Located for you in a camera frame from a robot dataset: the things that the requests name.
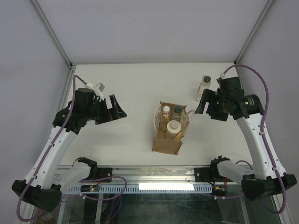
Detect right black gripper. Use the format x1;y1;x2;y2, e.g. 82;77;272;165
195;88;229;121

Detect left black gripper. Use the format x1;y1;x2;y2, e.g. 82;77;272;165
85;94;127;125

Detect clear square bottle front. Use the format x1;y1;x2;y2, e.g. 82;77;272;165
196;76;211;102

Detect clear square bottle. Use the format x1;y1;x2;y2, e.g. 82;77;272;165
196;76;211;102
171;104;184;122

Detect beige squeeze tube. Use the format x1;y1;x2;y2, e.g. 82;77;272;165
173;130;185;142

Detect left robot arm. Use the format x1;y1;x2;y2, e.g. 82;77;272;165
12;88;127;212

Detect burlap canvas tote bag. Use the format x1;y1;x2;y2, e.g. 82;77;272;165
152;101;195;155

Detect clear square bottle rear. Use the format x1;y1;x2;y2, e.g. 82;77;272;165
171;104;184;122

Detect white round cap bottle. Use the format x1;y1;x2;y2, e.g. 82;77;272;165
165;120;181;140

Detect yellow liquid bottle white cap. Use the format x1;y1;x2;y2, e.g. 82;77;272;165
161;105;171;125

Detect small circuit board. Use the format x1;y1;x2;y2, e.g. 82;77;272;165
80;185;102;192

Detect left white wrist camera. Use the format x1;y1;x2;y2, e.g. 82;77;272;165
85;83;105;98

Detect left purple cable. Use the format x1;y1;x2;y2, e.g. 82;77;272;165
16;74;91;222

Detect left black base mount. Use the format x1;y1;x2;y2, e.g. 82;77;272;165
95;167;113;184

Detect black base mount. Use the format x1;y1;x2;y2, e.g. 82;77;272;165
95;167;113;184
194;167;217;185

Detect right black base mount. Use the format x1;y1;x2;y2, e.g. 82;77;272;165
194;167;217;185

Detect aluminium mounting rail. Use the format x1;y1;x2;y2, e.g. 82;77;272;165
56;165;257;185

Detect slotted cable duct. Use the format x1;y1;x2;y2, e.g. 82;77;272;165
67;182;212;194

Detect right aluminium frame post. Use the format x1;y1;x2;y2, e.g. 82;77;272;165
234;0;277;64

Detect aluminium frame post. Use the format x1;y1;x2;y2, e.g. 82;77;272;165
31;0;72;68
234;0;277;64

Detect left aluminium frame post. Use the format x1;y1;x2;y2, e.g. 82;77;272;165
31;0;72;68

